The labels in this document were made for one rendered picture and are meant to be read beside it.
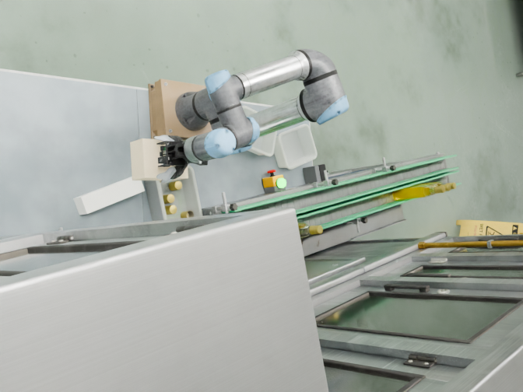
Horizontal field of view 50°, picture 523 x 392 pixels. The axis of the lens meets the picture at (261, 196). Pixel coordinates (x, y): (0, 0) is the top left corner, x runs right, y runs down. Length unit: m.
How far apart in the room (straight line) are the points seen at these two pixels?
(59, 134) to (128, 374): 1.56
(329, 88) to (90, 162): 0.88
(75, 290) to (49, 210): 1.49
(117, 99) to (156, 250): 1.65
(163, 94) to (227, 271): 1.61
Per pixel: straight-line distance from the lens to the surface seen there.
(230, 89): 1.59
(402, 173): 3.18
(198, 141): 1.56
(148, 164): 1.76
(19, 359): 0.51
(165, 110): 2.16
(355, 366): 1.24
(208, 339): 0.61
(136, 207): 2.15
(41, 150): 2.02
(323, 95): 1.83
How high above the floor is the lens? 2.61
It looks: 47 degrees down
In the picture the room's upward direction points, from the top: 83 degrees clockwise
